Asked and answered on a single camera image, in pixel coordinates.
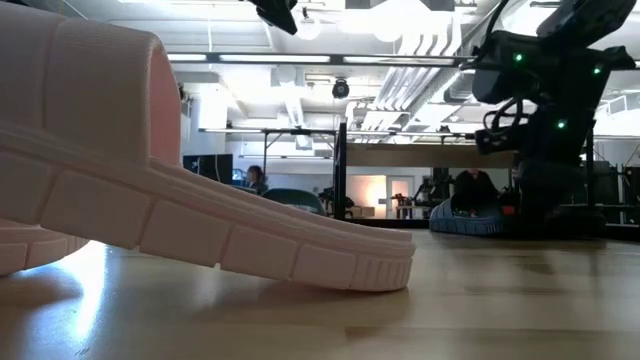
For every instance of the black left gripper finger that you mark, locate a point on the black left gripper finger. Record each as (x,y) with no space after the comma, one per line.
(275,12)

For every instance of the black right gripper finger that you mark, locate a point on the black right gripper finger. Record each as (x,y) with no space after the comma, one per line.
(535,195)
(567,195)

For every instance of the dark blue rubber slide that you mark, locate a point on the dark blue rubber slide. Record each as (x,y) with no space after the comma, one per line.
(465,225)

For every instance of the green rubber slide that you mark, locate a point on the green rubber slide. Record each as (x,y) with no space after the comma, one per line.
(300,197)

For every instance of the pink rubber slide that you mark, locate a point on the pink rubber slide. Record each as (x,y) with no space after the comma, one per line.
(150,210)
(30,250)

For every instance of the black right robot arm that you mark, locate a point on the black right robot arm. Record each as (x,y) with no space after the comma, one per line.
(550,70)

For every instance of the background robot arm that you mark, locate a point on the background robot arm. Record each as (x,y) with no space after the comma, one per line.
(330,197)

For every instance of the overhead light bar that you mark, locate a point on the overhead light bar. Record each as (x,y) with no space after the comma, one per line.
(275,58)

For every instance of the dark workstation rack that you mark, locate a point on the dark workstation rack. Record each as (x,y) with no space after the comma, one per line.
(620,190)

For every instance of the white door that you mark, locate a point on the white door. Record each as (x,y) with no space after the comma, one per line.
(400,192)

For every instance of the person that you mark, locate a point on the person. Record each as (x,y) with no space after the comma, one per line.
(256,177)

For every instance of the black monitor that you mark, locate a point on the black monitor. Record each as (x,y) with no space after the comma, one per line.
(207,167)

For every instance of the cardboard box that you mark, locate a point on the cardboard box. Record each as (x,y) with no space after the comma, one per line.
(362,212)

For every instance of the black aluminium rig frame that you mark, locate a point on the black aluminium rig frame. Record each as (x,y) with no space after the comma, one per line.
(622,231)

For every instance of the black ceiling camera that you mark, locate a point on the black ceiling camera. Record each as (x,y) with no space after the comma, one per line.
(341,90)

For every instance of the wooden shelf with black frame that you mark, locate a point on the wooden shelf with black frame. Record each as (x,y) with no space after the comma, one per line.
(425,156)

